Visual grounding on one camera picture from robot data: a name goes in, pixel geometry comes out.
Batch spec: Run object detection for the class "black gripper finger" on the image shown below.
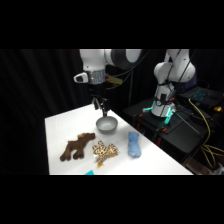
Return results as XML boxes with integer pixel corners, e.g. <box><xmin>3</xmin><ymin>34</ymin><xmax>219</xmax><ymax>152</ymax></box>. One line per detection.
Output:
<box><xmin>100</xmin><ymin>97</ymin><xmax>110</xmax><ymax>118</ymax></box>
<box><xmin>92</xmin><ymin>97</ymin><xmax>102</xmax><ymax>111</ymax></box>

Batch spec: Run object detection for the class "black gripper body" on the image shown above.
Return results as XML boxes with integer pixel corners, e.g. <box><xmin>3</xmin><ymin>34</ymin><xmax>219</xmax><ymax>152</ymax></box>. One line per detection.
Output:
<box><xmin>87</xmin><ymin>82</ymin><xmax>108</xmax><ymax>101</ymax></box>

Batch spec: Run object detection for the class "brown deer plush toy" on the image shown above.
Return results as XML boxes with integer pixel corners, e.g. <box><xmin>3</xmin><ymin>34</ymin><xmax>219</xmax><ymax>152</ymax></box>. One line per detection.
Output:
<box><xmin>59</xmin><ymin>132</ymin><xmax>97</xmax><ymax>163</ymax></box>

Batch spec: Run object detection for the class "grey bowl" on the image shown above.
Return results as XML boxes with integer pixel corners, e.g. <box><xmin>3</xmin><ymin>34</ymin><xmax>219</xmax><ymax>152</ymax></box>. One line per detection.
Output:
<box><xmin>95</xmin><ymin>116</ymin><xmax>119</xmax><ymax>136</ymax></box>

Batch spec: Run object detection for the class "spotted giraffe plush toy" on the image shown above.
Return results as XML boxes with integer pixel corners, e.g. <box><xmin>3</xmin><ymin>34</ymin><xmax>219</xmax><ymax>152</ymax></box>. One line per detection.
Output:
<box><xmin>91</xmin><ymin>140</ymin><xmax>120</xmax><ymax>169</ymax></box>

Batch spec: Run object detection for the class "blue plush toy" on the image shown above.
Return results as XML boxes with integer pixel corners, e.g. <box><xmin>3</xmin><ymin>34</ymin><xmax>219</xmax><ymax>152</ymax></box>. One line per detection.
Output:
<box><xmin>127</xmin><ymin>130</ymin><xmax>143</xmax><ymax>159</ymax></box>

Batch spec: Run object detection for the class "black curtain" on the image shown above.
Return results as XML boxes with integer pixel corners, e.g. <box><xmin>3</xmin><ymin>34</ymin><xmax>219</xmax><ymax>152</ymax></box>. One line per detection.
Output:
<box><xmin>0</xmin><ymin>49</ymin><xmax>224</xmax><ymax>176</ymax></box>

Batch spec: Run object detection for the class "black robot stand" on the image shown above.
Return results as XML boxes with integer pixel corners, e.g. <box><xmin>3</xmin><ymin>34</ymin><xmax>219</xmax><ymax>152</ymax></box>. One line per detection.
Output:
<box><xmin>122</xmin><ymin>97</ymin><xmax>218</xmax><ymax>165</ymax></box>

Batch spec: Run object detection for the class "black laptop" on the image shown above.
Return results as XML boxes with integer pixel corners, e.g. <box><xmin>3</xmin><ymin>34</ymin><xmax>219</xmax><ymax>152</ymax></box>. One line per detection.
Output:
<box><xmin>179</xmin><ymin>85</ymin><xmax>224</xmax><ymax>108</ymax></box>

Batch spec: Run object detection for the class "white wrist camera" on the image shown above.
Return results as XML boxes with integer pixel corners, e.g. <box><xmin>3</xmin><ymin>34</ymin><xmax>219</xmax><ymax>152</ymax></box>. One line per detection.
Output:
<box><xmin>73</xmin><ymin>71</ymin><xmax>90</xmax><ymax>85</ymax></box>

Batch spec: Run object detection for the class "yellow cable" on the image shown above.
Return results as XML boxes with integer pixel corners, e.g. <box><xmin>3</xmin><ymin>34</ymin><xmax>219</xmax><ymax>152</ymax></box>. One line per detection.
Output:
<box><xmin>187</xmin><ymin>97</ymin><xmax>224</xmax><ymax>168</ymax></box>

